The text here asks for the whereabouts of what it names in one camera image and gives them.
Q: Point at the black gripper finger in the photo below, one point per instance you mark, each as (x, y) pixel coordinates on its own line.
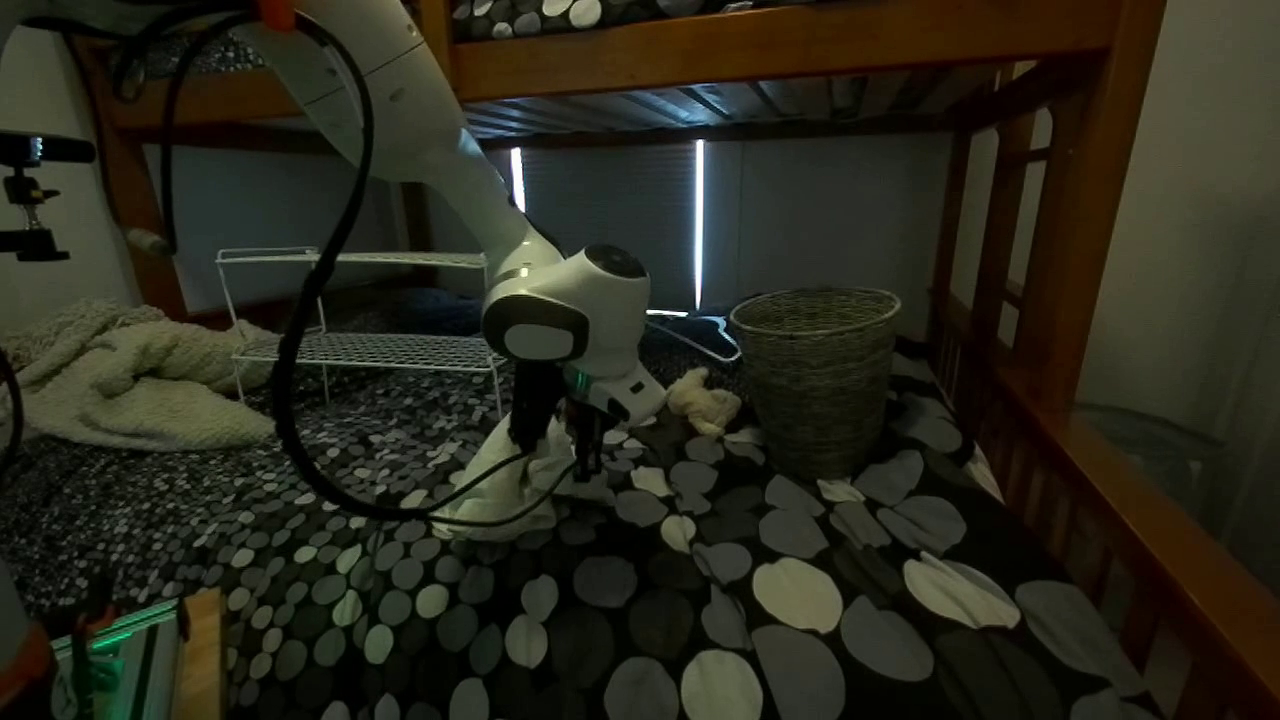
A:
(588, 447)
(527, 431)

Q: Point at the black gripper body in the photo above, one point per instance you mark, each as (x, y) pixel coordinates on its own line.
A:
(549, 391)

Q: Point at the white cloth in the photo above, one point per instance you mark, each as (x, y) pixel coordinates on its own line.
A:
(500, 490)

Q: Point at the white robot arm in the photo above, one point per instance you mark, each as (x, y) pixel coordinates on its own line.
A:
(378, 94)

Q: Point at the small cream crumpled cloth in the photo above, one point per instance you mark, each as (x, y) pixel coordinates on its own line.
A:
(703, 404)

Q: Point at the black dotted bed cover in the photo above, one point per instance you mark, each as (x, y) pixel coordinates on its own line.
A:
(689, 580)

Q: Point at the white clothes hanger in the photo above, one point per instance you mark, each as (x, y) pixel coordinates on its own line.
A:
(699, 329)

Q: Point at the woven wicker basket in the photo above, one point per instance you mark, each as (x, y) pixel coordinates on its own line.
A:
(816, 373)

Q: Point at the cream fluffy blanket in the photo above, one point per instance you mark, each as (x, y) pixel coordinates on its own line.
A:
(134, 377)

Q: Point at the green lit device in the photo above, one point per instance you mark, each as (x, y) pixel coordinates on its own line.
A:
(126, 670)

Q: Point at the white wire shelf rack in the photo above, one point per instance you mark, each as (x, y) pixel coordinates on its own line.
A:
(370, 347)

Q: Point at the wooden bunk bed frame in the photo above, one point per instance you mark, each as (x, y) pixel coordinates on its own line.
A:
(1065, 100)

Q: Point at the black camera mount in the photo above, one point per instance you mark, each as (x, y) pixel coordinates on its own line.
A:
(21, 153)

